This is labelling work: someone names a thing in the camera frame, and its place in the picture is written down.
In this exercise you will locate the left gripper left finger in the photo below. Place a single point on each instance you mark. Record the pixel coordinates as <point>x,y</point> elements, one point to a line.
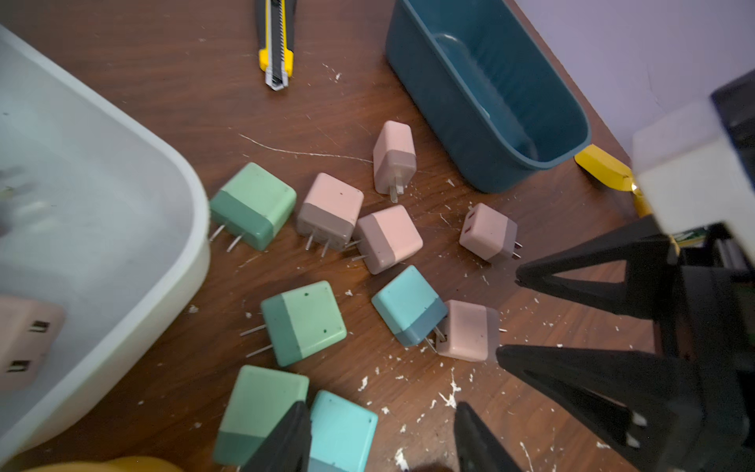
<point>288,446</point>

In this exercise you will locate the green plug middle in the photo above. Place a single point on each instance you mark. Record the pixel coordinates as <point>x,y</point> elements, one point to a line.
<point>300,319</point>

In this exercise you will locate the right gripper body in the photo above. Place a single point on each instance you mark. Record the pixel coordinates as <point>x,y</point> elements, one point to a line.
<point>708,324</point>

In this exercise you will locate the teal plug centre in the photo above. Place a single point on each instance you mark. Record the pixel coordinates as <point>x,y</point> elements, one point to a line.
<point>410,307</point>

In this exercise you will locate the green plug top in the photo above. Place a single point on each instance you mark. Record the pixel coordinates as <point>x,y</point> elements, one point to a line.
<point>253,206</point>

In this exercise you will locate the yellow black utility knife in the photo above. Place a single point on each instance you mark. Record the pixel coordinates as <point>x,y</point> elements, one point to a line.
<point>276,34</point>

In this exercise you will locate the teal plug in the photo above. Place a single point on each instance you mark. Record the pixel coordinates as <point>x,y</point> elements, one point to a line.
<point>410,307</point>
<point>342,434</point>

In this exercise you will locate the green plug bottom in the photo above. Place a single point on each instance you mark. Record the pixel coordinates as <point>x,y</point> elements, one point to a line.
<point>259,400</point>

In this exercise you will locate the pink plug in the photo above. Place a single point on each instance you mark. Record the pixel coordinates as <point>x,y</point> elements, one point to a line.
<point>394,159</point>
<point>490,235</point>
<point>29,327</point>
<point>386,238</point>
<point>329,213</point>
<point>470,332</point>

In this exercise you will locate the green plug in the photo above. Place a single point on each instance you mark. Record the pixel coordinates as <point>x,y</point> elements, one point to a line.
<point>300,319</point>
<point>259,400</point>
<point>253,206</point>

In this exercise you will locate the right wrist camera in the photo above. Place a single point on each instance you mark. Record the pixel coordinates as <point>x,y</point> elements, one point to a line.
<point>691,175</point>

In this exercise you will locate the teal storage box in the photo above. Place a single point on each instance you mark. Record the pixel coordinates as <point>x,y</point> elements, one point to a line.
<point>486,89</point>

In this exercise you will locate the teal plug bottom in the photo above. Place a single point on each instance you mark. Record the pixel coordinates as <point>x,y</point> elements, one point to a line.
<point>342,434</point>

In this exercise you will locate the yellow storage box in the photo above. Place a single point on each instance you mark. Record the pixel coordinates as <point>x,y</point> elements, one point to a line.
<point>122,464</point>

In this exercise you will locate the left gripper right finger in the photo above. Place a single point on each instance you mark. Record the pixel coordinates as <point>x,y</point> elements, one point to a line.
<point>477,448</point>

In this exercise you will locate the white storage box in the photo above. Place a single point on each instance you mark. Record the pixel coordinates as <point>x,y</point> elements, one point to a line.
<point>99,216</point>

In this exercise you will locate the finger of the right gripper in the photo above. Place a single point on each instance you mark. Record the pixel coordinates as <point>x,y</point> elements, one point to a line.
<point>647,408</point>
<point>626,272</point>

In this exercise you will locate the yellow toy shovel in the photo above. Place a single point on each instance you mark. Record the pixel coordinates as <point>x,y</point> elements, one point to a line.
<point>614,174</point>

